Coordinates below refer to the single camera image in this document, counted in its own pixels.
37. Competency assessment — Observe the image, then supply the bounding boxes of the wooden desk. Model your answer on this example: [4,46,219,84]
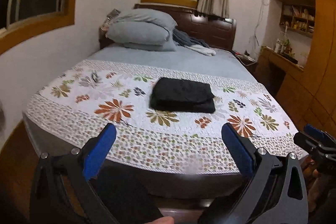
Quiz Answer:
[259,46,305,100]

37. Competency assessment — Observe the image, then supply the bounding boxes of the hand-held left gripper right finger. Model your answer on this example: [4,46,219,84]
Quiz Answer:
[199,123,308,224]

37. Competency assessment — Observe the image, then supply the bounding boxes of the floral quilt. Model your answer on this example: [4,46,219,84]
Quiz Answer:
[23,59,306,177]

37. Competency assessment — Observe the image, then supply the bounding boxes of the grey bed sheet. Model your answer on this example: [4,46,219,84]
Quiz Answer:
[87,46,252,83]

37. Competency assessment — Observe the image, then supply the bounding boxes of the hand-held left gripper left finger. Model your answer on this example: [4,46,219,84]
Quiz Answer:
[29,123,117,224]

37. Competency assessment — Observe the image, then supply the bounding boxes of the wooden wall cabinet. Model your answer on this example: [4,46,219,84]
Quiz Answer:
[270,0,336,136]

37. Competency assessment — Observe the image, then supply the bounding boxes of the shelf of small items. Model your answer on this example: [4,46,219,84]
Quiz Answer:
[280,4,315,33]

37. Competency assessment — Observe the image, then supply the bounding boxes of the black pants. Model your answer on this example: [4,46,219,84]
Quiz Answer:
[150,77,216,113]

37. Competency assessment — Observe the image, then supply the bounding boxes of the flat grey pillow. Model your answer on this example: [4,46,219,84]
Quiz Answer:
[115,39,177,52]

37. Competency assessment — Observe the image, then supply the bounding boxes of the dark wooden headboard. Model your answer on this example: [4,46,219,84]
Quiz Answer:
[99,4,237,51]

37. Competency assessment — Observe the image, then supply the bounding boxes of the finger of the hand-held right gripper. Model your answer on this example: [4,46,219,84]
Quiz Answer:
[293,132,332,159]
[304,124,336,142]

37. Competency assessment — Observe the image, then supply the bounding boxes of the person's right hand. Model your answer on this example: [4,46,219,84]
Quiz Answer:
[308,169,336,214]

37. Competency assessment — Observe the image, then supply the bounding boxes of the white power strip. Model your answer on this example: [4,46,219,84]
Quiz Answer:
[235,52,256,62]

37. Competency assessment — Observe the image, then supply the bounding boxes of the grey-blue clothing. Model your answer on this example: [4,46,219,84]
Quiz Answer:
[172,28,210,48]

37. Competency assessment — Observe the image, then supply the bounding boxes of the patterned cushion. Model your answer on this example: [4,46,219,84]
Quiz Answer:
[101,10,122,31]

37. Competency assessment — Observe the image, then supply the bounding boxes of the person's leg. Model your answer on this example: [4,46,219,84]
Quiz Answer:
[96,168,174,224]

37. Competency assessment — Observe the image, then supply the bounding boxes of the large grey pillow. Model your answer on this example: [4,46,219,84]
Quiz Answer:
[106,9,177,45]

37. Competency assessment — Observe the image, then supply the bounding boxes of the bottles and plant on desk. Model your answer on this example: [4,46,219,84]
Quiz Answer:
[274,27,299,62]

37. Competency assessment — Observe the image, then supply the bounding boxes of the wall cables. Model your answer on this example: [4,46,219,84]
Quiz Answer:
[252,0,271,46]

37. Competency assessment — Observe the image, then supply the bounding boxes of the white cloth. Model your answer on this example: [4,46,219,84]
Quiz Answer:
[186,44,216,56]

